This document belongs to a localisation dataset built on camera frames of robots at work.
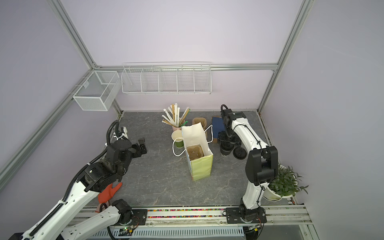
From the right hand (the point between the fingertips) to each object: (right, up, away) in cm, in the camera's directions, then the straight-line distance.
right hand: (228, 144), depth 87 cm
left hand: (-47, +3, -18) cm, 51 cm away
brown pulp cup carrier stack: (-15, +15, +24) cm, 32 cm away
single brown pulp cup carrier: (-20, -6, +9) cm, 23 cm away
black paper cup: (-2, -3, 0) cm, 3 cm away
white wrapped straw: (-33, +18, +12) cm, 39 cm away
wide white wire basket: (-39, +42, +13) cm, 59 cm away
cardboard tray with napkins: (-9, +11, -17) cm, 22 cm away
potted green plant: (+22, -16, -19) cm, 33 cm away
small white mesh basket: (-84, +34, +12) cm, 92 cm away
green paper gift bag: (-17, -3, -20) cm, 27 cm away
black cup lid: (+9, -7, +9) cm, 15 cm away
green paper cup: (-30, 0, +7) cm, 31 cm away
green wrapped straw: (-28, +13, +15) cm, 34 cm away
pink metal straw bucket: (-34, +9, +11) cm, 37 cm away
